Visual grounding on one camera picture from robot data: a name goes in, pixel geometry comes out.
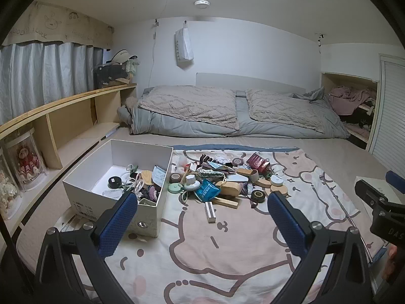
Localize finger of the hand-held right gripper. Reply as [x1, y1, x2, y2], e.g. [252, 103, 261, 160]
[354, 179, 389, 212]
[385, 170, 405, 194]

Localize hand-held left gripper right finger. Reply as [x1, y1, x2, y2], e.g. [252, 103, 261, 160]
[267, 192, 374, 304]

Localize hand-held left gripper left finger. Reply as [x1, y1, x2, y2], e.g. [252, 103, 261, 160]
[34, 192, 139, 304]

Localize white shoe box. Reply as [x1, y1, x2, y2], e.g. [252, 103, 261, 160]
[62, 139, 174, 238]

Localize large oval wooden block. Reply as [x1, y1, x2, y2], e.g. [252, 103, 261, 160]
[218, 180, 242, 197]

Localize blue snack packet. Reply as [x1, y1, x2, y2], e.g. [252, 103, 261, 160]
[194, 179, 221, 202]

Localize person's right hand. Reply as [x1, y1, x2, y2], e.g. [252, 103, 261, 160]
[382, 244, 400, 281]

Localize metal back scratcher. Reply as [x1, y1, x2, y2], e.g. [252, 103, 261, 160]
[316, 173, 372, 263]

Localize rectangular wooden bar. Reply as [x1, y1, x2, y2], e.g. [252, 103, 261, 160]
[213, 196, 239, 209]

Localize white louvered door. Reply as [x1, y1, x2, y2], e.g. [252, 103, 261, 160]
[369, 54, 405, 178]

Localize paper card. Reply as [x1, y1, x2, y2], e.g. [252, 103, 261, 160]
[153, 165, 167, 186]

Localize printed blanket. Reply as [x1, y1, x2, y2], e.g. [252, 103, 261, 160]
[57, 146, 387, 304]

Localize red box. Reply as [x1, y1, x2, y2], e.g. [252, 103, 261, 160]
[246, 154, 269, 173]

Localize dark clothes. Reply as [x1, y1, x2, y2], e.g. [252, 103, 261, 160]
[342, 101, 377, 134]

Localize white round lamp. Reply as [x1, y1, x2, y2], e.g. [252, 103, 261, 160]
[184, 174, 201, 191]

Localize knitted green pouch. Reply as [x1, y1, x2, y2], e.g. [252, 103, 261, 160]
[198, 168, 227, 181]

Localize pink clothes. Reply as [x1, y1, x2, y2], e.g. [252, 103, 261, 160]
[327, 85, 377, 116]

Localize clear case with red doll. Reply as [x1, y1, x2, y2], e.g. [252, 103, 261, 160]
[5, 128, 48, 192]

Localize grey quilted pillow right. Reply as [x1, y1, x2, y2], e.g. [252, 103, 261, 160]
[245, 89, 340, 134]

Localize grey quilted pillow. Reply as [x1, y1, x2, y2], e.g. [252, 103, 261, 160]
[245, 89, 340, 134]
[138, 85, 240, 131]

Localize clear case with white doll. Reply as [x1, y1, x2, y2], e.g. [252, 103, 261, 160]
[0, 147, 23, 220]

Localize wooden wardrobe niche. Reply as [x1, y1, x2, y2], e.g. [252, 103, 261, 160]
[319, 71, 380, 151]

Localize grey duvet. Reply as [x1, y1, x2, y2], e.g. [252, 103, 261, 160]
[117, 86, 350, 139]

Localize wooden shelf unit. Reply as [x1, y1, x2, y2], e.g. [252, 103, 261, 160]
[0, 83, 138, 244]

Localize grey quilted pillow left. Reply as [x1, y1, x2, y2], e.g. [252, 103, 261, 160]
[138, 85, 240, 131]

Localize white headboard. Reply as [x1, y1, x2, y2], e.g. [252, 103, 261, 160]
[195, 72, 307, 95]

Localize black bag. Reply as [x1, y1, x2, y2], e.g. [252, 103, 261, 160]
[93, 63, 129, 90]

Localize green fabric bundle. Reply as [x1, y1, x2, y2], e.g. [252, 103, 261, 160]
[125, 59, 140, 77]

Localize white visor cap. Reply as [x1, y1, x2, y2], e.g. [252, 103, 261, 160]
[109, 50, 140, 64]

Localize grey curtain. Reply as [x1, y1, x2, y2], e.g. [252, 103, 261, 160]
[0, 42, 105, 126]

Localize white hanging bag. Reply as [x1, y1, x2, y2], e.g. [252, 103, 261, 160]
[175, 21, 195, 62]

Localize patterned valance cloth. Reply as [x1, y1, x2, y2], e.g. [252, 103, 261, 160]
[2, 2, 114, 47]

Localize white hanging cable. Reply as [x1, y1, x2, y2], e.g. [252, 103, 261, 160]
[148, 0, 184, 87]

